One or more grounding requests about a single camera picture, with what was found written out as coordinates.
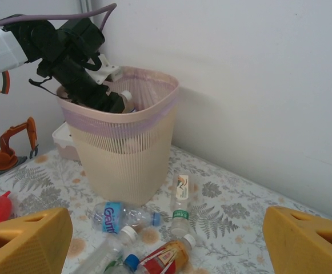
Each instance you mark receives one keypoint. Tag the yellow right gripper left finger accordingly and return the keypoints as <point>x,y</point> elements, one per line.
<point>20,245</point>

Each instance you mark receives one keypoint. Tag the beige ribbed plastic bin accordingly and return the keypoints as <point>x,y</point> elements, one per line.
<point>125,171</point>

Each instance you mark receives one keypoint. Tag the orange red label bottle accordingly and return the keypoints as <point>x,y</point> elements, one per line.
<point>165,257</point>

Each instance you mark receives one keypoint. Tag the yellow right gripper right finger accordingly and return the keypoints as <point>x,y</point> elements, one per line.
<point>311,248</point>

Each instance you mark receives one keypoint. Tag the pink bin liner bag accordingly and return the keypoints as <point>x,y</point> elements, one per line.
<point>154,85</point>

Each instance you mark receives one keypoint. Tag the clear bottle white cap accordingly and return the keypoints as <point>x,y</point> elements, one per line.
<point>108,251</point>

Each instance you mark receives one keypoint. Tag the clear bottle orange white label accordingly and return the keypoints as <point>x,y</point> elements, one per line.
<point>183,191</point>

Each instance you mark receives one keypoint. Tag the crushed clear bottle blue label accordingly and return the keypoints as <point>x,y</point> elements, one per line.
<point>111,218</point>

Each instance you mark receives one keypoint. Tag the floral table cloth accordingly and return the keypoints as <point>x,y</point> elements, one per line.
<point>240,205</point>

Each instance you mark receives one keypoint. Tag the blue cap bottle flower label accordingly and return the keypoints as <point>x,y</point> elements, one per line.
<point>131,261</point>

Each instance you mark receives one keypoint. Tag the white tissue box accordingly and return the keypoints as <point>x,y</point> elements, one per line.
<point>63,140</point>

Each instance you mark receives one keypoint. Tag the pinkish bottle white cap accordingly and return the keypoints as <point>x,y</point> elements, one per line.
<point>127,104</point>

